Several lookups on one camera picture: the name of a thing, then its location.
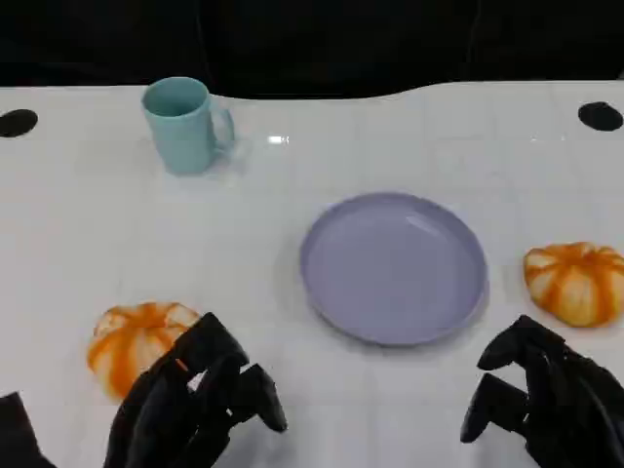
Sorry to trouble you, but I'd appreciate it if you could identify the pale green mug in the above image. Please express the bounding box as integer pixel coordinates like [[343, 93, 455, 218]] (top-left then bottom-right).
[[140, 76, 236, 176]]

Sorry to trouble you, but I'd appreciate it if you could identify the lilac plate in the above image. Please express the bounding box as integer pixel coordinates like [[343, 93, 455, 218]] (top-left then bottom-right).
[[298, 191, 490, 348]]

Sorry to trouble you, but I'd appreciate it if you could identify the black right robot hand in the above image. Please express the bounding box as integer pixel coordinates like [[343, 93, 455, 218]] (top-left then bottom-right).
[[460, 314, 624, 468]]

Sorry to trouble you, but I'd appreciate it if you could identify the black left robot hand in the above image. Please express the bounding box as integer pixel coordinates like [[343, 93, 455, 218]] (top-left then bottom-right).
[[102, 311, 289, 468]]

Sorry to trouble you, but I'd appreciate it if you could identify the black backdrop cloth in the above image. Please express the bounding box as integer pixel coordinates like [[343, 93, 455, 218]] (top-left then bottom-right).
[[0, 0, 624, 101]]

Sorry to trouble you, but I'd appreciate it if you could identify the black table cable hole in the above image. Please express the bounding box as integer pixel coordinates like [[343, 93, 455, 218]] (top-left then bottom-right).
[[577, 100, 624, 132], [0, 108, 39, 138]]

